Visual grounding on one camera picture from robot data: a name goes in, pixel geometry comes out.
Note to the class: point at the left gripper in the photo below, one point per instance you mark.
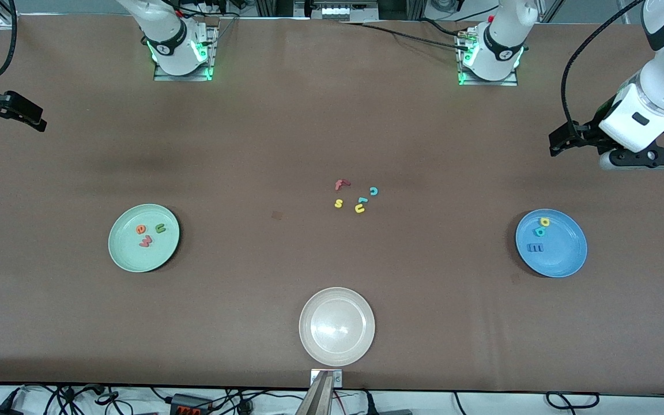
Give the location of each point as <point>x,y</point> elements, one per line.
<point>590,133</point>

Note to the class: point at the blue letter E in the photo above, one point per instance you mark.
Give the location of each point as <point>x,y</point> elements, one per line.
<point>535,248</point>

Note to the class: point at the red letter w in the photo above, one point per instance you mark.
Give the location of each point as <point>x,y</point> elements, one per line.
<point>145,241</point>

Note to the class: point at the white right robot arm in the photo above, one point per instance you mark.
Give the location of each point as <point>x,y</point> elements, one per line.
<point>168,40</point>

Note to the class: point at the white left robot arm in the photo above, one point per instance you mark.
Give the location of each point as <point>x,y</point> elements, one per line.
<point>502,40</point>

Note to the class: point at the blue plate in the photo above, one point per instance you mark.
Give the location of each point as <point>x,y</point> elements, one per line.
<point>562,253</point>

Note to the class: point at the light green plate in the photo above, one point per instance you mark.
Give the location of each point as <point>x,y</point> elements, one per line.
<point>143,259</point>

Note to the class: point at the red letter f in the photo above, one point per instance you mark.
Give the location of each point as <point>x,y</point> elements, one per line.
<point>339,185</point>

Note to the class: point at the brown table mat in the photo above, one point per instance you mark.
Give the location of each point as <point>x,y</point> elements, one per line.
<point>332,115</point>

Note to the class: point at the grey control box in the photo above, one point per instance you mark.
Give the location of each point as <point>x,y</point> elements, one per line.
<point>335,11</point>

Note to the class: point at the beige plate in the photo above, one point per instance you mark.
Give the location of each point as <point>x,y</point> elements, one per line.
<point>336,326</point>

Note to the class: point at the black power strip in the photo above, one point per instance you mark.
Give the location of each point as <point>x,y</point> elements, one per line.
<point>185,403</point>

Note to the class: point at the small metal mounting plate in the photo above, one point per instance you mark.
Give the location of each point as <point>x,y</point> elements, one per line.
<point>338,377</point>

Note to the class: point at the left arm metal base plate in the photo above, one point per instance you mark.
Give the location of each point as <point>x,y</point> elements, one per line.
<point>505,83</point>

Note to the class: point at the metal corner bracket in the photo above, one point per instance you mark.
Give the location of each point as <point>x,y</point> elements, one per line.
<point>8,22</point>

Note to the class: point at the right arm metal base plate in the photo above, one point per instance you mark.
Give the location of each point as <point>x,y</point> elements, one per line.
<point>165,77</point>

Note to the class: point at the aluminium frame post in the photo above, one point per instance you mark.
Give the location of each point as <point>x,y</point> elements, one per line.
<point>417,7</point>
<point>266,7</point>

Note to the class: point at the beige camera stand pole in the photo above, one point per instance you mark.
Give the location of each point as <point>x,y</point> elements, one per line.
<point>317,400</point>

